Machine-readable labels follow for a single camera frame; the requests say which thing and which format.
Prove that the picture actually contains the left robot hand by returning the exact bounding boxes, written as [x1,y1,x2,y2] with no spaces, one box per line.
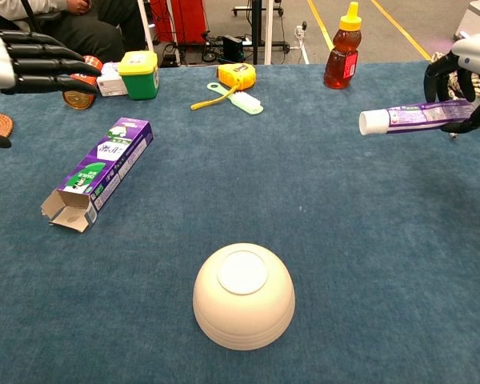
[0,20,103,149]

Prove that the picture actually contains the purple white toothpaste tube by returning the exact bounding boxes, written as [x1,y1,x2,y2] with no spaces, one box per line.
[358,98,476,138]

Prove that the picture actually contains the purple toothpaste carton box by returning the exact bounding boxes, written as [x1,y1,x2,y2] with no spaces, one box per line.
[40,117,154,234]

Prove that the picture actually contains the small white cardboard box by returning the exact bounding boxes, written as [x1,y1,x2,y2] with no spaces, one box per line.
[96,62,129,98]

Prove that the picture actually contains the black box device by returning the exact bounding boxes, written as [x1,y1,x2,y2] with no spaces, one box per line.
[222,34,245,63]

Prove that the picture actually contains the white machine housing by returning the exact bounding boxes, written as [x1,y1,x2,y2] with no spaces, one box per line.
[452,0,480,41]

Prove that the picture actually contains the black chair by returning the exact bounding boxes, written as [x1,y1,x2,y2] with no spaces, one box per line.
[19,0,65,35]

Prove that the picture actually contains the orange metal can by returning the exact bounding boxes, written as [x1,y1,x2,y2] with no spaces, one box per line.
[62,54,104,110]

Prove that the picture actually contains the seated person dark trousers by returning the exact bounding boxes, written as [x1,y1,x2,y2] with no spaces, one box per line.
[0,0,135,64]

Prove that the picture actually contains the green container yellow lid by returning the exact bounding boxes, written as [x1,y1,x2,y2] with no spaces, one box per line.
[117,50,160,101]

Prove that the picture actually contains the white metal pole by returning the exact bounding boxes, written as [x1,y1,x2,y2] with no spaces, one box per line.
[263,0,274,66]
[137,0,155,53]

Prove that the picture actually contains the honey bottle yellow cap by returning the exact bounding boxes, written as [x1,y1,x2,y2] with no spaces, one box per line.
[323,1,363,90]

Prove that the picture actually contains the red cabinet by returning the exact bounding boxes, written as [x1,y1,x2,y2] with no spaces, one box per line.
[150,0,209,45]

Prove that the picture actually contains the white power strip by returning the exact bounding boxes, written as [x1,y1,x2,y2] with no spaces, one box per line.
[294,20,311,65]

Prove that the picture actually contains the yellow tape measure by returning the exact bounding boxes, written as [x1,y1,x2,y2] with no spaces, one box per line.
[190,62,258,111]

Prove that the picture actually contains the pale green scrub brush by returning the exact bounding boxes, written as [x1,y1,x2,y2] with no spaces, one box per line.
[206,82,264,116]

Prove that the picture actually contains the black wheeled stand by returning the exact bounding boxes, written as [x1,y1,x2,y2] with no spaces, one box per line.
[231,0,291,66]

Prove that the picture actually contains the blue table cloth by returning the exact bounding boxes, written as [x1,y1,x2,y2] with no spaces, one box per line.
[0,60,480,384]

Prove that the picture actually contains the white upturned bowl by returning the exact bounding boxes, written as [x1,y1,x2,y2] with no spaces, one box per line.
[192,242,296,352]

